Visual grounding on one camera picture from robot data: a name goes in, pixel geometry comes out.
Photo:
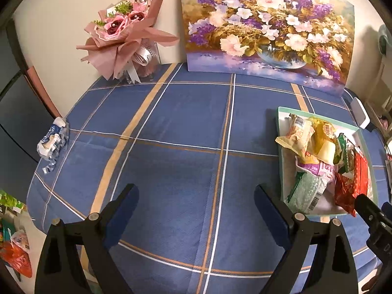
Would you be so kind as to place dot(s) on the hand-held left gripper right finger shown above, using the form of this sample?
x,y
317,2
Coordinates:
x,y
271,211

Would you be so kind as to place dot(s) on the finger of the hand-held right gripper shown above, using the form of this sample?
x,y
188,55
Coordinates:
x,y
369,213

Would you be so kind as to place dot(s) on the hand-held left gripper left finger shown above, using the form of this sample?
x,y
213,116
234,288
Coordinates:
x,y
122,211

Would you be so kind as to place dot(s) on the large red flower-print packet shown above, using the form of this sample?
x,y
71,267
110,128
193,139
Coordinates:
x,y
344,193

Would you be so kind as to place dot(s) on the green white foil packet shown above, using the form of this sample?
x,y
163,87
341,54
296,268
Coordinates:
x,y
306,191

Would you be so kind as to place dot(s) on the teal-edged white tray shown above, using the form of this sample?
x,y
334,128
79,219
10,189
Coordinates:
x,y
283,171

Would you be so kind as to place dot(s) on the long red snack packet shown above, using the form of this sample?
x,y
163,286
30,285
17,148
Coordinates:
x,y
361,171

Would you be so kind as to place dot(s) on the small green snack packet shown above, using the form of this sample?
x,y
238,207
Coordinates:
x,y
349,159

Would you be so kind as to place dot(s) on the pink purple snack packet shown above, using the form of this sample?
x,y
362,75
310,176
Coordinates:
x,y
315,169

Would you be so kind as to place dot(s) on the dark green snack packet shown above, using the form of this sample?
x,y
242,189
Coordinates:
x,y
341,150

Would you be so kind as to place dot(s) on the small cream jelly cup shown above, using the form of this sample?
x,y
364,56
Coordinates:
x,y
327,151

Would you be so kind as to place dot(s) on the cream orange snack packet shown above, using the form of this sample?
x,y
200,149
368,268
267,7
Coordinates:
x,y
298,133

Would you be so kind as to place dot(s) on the yellow snack packet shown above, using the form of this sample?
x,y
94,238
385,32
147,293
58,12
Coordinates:
x,y
321,131

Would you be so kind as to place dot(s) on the black plug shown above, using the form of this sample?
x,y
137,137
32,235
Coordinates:
x,y
370,126

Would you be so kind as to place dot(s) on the blue plaid tablecloth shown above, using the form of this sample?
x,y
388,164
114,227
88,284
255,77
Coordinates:
x,y
183,147

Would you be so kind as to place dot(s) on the white power adapter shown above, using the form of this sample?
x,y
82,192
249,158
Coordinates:
x,y
361,113

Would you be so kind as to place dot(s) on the blue white tissue pack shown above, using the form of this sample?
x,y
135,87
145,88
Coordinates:
x,y
52,137

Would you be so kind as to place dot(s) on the green packages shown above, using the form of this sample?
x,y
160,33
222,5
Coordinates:
x,y
9,202

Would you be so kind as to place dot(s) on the red plastic bag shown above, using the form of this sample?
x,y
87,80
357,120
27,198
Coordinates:
x,y
17,257

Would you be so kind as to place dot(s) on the white wooden side table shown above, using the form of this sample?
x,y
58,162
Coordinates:
x,y
381,98

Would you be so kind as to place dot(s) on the dark grey cabinet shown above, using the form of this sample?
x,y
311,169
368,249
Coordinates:
x,y
18,113

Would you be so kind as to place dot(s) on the teal desk fan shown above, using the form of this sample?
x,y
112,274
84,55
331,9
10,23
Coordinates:
x,y
385,39

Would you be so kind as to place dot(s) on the pink flower bouquet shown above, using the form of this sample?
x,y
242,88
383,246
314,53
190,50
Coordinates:
x,y
122,33

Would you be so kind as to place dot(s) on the flower painting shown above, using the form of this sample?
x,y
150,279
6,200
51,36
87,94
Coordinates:
x,y
266,27

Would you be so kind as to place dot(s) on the reddish brown wooden rail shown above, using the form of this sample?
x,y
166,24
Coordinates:
x,y
43,95

